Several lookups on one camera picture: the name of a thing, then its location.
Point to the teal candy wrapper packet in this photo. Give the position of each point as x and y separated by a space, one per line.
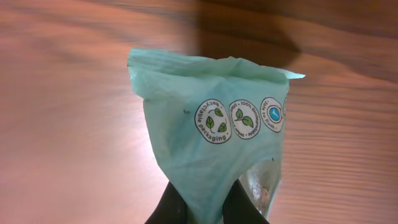
210 122

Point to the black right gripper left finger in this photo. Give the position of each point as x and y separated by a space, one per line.
171 208

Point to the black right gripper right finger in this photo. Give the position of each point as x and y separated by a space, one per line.
238 209

